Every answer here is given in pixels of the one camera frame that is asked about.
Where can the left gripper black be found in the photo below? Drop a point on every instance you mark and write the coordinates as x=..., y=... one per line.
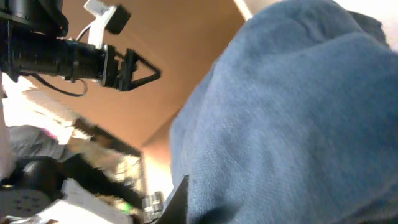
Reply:
x=95, y=60

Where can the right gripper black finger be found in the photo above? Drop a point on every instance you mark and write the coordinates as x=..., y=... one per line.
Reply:
x=176, y=210

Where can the blue grey garment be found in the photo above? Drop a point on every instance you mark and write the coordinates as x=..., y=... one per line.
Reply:
x=296, y=122

